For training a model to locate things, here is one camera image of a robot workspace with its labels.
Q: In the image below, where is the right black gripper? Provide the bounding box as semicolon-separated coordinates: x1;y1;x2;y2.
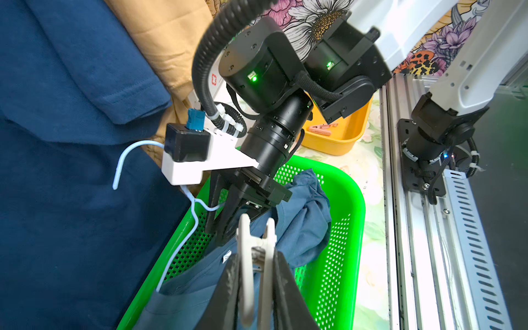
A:
203;166;294;248

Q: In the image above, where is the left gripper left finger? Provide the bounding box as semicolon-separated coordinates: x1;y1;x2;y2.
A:
195;254;241;330

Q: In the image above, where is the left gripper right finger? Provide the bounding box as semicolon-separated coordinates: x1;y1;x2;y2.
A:
272;250;319;330

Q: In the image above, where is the light blue wire hanger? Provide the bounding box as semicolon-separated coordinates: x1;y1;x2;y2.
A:
92;146;207;298

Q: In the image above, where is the white clothespin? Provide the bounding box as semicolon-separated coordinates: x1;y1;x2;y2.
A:
236;214;277;329

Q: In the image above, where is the slate blue t-shirt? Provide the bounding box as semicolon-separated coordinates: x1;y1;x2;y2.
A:
135;169;331;329

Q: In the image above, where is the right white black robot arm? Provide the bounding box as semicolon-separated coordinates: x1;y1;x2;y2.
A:
192;1;527;246

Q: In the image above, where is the green perforated plastic basket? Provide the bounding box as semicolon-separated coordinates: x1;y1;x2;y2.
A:
118;155;365;329

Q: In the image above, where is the silver metal case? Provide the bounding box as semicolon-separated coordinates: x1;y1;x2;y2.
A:
188;65;226;110

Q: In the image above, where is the yellow plastic tray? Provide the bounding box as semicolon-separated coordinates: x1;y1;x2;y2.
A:
302;98;373;156

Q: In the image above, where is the dark navy t-shirt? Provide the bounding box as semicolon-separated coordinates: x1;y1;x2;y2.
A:
1;1;171;329

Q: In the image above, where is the tan t-shirt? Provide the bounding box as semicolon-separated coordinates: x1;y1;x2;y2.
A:
106;0;213;143

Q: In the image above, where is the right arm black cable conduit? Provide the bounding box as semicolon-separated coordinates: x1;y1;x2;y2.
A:
191;0;343;139

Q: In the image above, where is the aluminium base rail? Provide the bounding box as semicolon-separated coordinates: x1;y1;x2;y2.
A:
380;74;512;329

